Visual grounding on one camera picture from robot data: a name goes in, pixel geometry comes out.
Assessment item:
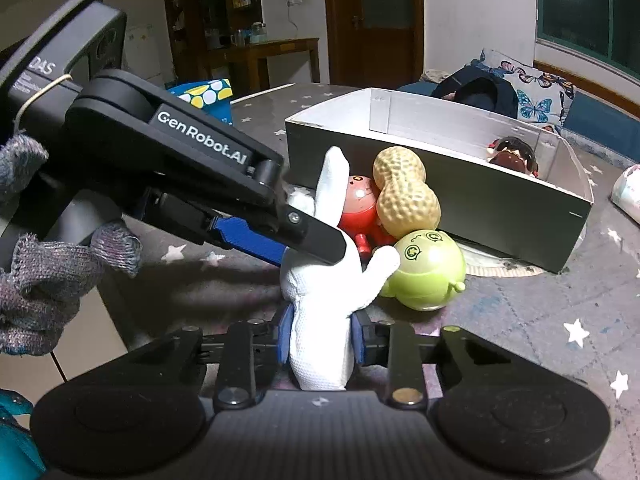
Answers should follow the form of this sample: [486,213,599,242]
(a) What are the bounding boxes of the white plush rabbit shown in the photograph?
[278,145,403,392]

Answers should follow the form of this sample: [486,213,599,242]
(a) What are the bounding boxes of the red round toy figure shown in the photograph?
[338,174,396,262]

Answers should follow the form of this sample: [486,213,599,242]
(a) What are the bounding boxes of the green round toy figure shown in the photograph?
[380,230,466,311]

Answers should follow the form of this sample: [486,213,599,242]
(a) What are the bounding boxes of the tan peanut toy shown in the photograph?
[372,145,442,238]

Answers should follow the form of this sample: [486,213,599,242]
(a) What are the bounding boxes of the black-haired girl doll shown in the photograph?
[487,136,539,178]

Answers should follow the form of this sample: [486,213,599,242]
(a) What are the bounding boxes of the grey knit gloved hand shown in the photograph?
[1,130,142,356]

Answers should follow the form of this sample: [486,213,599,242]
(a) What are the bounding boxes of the white refrigerator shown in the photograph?
[124,24,164,88]

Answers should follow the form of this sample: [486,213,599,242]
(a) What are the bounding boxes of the blue yellow tissue box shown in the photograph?
[169,78,233,125]

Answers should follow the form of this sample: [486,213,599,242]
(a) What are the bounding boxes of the dark wooden shelf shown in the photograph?
[164,0,262,84]

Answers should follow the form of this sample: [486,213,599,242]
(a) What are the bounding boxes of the wooden side table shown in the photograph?
[198,37,321,96]

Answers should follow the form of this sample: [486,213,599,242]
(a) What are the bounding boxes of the grey cardboard box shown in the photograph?
[285,88,594,273]

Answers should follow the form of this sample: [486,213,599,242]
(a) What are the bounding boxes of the dark blue backpack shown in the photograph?
[432,66,520,119]

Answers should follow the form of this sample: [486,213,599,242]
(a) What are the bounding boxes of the brown wooden door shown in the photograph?
[324,0,424,89]

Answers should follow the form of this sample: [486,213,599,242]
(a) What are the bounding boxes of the butterfly print pillow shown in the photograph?
[478,49,576,128]

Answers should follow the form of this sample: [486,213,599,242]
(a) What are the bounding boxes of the pink tissue pack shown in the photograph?
[611,164,640,224]

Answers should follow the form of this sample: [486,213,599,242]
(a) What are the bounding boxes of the blue sofa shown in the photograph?
[401,57,639,164]

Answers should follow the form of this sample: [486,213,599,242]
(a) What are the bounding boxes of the green framed window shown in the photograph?
[537,0,639,78]

